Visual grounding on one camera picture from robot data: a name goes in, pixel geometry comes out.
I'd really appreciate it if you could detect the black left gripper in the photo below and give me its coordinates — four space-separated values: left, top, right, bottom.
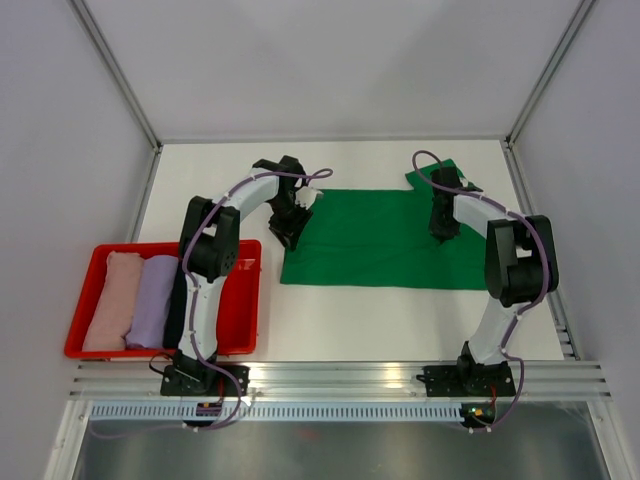
267 196 313 253

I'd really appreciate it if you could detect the green t shirt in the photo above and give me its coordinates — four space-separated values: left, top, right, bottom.
280 164 486 291

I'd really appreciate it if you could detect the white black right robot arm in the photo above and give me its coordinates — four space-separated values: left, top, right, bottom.
425 167 559 396

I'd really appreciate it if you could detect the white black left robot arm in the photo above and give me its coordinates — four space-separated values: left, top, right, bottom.
161 156 313 397

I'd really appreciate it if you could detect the red plastic bin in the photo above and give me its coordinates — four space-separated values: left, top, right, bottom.
64 239 262 361

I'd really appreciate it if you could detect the black rolled t shirt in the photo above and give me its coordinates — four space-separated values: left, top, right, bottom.
162 260 188 350

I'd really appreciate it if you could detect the pink rolled t shirt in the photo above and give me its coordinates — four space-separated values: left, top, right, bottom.
83 252 144 352

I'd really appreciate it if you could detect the lavender rolled t shirt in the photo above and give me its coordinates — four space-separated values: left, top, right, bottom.
125 255 178 349

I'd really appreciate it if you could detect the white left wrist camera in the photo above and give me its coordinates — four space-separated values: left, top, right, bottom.
295 186 323 209

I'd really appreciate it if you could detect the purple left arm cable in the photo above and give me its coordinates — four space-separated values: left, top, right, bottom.
89 167 334 441

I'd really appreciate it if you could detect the aluminium frame post right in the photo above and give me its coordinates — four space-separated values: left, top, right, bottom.
505 0 599 144

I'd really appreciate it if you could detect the aluminium frame post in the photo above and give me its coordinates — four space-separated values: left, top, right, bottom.
67 0 162 152
505 0 599 144

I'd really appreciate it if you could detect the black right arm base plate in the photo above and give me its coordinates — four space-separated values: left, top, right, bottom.
416 362 516 398

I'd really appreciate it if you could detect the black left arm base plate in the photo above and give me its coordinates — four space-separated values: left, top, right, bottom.
160 365 250 397

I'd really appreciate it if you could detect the white slotted cable duct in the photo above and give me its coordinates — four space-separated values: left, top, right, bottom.
89 401 462 423

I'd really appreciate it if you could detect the aluminium mounting rail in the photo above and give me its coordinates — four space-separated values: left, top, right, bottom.
67 360 612 402

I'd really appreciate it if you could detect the aluminium frame post left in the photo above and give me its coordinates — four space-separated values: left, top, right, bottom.
67 0 162 152

